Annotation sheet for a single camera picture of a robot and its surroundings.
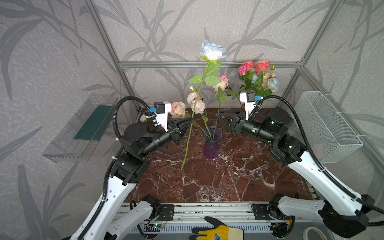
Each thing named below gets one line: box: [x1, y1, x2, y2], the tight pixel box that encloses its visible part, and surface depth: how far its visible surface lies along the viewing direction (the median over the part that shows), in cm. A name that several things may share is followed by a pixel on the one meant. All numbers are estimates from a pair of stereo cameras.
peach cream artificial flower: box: [262, 64, 277, 88], surface depth 87 cm
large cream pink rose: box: [170, 101, 186, 119], surface depth 63 cm
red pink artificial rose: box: [255, 60, 271, 74], surface depth 82 cm
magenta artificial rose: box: [237, 64, 248, 91], surface depth 82 cm
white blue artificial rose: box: [266, 77, 280, 92], surface depth 80 cm
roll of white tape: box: [303, 226, 328, 240], surface depth 68 cm
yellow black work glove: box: [189, 216, 245, 240], surface depth 68 cm
